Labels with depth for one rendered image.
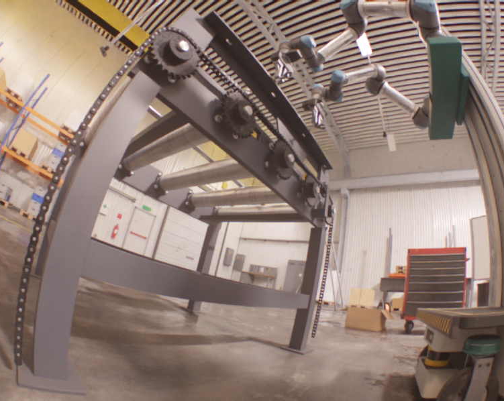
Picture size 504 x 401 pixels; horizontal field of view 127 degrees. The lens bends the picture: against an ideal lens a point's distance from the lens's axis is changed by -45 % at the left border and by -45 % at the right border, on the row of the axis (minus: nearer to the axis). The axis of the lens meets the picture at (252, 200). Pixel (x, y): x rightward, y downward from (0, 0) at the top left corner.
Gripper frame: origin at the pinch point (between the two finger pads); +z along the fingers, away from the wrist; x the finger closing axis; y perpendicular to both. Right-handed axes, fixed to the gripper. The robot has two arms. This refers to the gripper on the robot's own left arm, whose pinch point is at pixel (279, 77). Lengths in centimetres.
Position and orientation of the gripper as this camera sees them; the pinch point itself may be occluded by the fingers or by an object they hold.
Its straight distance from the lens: 105.8
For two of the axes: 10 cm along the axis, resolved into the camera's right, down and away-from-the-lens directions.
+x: -5.8, -4.0, -7.1
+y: -7.9, 0.5, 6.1
